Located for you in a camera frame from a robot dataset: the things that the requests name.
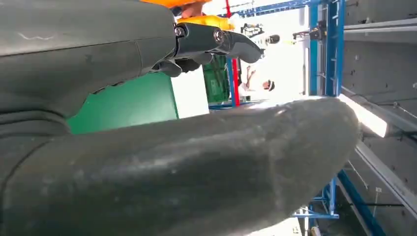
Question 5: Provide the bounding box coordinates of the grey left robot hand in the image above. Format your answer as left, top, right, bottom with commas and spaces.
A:
0, 0, 359, 236

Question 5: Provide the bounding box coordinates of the green table mat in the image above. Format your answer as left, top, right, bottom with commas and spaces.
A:
66, 71, 179, 135

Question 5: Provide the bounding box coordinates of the green plastic crate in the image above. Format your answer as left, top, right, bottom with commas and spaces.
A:
202, 55, 231, 104

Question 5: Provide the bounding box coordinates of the yellow sheet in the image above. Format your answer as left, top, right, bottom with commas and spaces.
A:
177, 15, 236, 32

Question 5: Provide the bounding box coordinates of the ribbed grey left arm sleeve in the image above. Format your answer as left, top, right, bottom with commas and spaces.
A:
0, 110, 71, 141

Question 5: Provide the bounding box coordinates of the person's hand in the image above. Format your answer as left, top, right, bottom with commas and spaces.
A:
180, 1, 207, 19

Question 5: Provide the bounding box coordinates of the ceiling light fixture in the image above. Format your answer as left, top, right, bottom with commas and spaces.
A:
338, 93, 390, 139

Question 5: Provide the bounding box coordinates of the red post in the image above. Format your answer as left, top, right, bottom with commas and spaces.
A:
225, 0, 241, 107

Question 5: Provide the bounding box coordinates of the blue metal frame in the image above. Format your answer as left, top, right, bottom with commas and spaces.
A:
208, 0, 347, 110
292, 169, 387, 236

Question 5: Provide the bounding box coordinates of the grey ceiling cable tray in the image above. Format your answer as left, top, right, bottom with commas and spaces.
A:
354, 141, 417, 219

